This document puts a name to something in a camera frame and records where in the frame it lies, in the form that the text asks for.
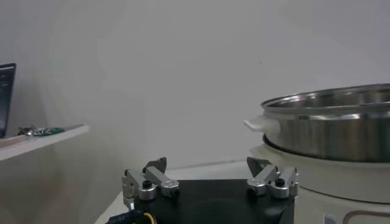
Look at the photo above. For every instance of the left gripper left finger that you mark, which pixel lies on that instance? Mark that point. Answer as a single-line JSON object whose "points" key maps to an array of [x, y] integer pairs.
{"points": [[152, 182]]}

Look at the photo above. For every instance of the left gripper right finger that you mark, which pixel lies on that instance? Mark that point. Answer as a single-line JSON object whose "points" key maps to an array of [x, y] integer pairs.
{"points": [[274, 182]]}

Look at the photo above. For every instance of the stainless steel steamer basket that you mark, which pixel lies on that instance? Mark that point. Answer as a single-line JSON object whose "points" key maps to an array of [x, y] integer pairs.
{"points": [[329, 137]]}

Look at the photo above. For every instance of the cream electric cooker base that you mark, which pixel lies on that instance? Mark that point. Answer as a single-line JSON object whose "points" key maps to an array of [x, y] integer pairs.
{"points": [[335, 182]]}

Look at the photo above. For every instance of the green circuit board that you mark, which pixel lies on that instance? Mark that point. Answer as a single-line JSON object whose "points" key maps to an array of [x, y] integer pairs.
{"points": [[53, 131]]}

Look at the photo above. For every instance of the white side table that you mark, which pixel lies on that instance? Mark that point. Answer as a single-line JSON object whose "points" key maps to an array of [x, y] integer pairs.
{"points": [[45, 141]]}

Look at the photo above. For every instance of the dark blue screen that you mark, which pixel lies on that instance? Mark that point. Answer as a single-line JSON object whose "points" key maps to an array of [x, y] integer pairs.
{"points": [[6, 97]]}

